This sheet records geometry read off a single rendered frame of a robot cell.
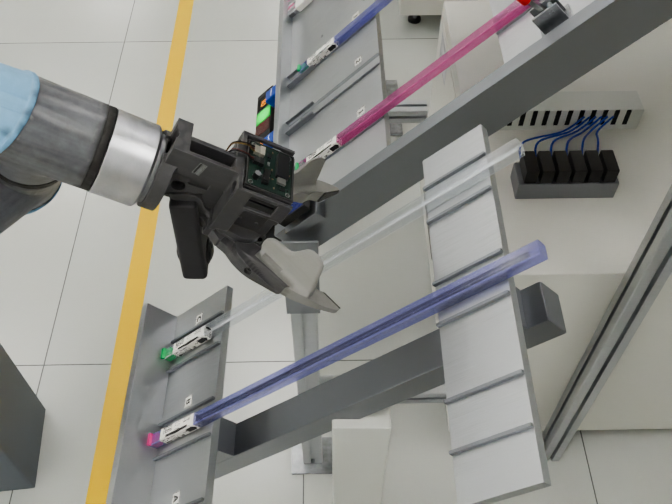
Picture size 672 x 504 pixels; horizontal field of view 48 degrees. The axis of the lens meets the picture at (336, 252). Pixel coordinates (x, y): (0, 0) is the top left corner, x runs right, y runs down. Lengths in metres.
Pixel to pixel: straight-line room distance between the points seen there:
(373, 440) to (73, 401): 1.10
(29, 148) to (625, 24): 0.59
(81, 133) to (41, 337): 1.31
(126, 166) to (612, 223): 0.83
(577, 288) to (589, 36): 0.47
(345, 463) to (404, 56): 1.82
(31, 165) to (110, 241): 1.39
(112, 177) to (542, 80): 0.48
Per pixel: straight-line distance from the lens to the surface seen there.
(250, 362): 1.76
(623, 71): 1.54
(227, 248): 0.68
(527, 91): 0.89
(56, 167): 0.65
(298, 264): 0.67
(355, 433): 0.78
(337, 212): 1.00
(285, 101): 1.22
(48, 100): 0.64
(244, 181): 0.65
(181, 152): 0.63
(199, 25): 2.67
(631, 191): 1.32
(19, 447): 1.66
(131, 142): 0.64
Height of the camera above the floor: 1.53
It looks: 52 degrees down
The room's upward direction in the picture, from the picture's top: straight up
